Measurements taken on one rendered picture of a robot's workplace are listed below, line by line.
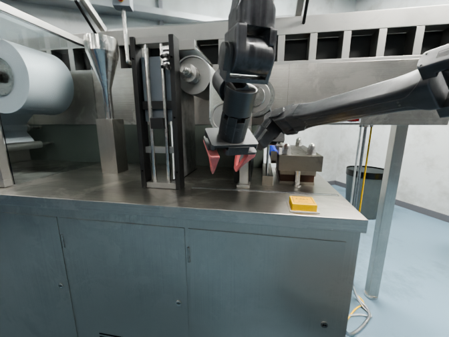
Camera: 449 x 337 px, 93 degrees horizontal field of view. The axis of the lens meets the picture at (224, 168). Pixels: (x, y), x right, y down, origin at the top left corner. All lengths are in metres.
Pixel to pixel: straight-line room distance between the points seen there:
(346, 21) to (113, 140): 1.24
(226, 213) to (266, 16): 0.48
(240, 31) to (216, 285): 0.73
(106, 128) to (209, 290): 0.86
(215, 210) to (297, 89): 0.81
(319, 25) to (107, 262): 1.38
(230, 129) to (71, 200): 0.64
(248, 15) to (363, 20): 1.03
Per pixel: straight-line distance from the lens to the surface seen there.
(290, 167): 0.87
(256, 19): 0.39
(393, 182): 1.61
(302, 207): 0.67
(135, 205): 0.75
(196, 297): 0.88
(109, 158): 1.21
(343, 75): 1.29
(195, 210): 0.67
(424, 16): 1.47
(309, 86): 1.24
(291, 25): 1.30
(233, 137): 0.43
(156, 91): 0.88
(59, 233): 1.04
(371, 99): 0.51
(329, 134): 4.26
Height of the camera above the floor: 1.15
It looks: 12 degrees down
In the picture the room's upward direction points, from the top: straight up
